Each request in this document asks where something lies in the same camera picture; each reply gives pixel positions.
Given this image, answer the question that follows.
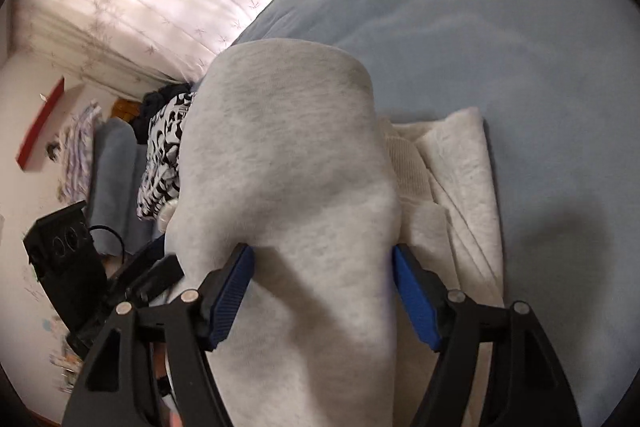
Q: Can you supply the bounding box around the red wall shelf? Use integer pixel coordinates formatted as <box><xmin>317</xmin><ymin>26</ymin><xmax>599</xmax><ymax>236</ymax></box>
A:
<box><xmin>15</xmin><ymin>76</ymin><xmax>67</xmax><ymax>168</ymax></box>

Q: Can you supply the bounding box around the light grey zip hoodie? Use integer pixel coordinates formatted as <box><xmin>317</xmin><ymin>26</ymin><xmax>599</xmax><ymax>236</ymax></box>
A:
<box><xmin>162</xmin><ymin>38</ymin><xmax>507</xmax><ymax>427</ymax></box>

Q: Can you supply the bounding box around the black and white printed garment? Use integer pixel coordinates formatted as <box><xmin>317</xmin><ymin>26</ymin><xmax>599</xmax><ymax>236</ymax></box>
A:
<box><xmin>136</xmin><ymin>91</ymin><xmax>197</xmax><ymax>221</ymax></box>

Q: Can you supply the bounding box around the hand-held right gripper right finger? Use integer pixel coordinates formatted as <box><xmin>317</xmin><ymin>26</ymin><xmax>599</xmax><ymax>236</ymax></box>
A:
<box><xmin>392</xmin><ymin>244</ymin><xmax>583</xmax><ymax>427</ymax></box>

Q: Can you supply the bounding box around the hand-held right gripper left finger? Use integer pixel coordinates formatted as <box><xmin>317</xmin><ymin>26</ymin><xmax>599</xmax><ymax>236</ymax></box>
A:
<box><xmin>62</xmin><ymin>243</ymin><xmax>256</xmax><ymax>427</ymax></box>

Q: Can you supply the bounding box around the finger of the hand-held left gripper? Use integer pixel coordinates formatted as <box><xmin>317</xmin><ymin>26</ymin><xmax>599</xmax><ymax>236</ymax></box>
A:
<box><xmin>126</xmin><ymin>254</ymin><xmax>184</xmax><ymax>304</ymax></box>
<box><xmin>116</xmin><ymin>234</ymin><xmax>167</xmax><ymax>286</ymax></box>

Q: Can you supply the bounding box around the black clothes heap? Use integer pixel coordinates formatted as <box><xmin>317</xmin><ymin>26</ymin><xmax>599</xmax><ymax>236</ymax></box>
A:
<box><xmin>131</xmin><ymin>83</ymin><xmax>193</xmax><ymax>144</ymax></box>

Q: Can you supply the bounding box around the black cable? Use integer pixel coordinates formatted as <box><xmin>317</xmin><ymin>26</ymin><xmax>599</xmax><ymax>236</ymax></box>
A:
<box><xmin>89</xmin><ymin>225</ymin><xmax>127</xmax><ymax>259</ymax></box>

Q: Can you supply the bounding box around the orange knitted cloth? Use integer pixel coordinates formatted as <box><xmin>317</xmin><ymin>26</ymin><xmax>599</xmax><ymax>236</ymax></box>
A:
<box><xmin>111</xmin><ymin>98</ymin><xmax>142</xmax><ymax>121</ymax></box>

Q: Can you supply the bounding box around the folded blue-grey blanket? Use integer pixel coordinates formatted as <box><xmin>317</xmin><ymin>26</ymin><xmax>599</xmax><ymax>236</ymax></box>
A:
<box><xmin>87</xmin><ymin>118</ymin><xmax>152</xmax><ymax>254</ymax></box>

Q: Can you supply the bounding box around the blue bed blanket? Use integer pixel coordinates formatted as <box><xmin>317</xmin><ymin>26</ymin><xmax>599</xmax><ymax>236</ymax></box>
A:
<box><xmin>220</xmin><ymin>0</ymin><xmax>640</xmax><ymax>427</ymax></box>

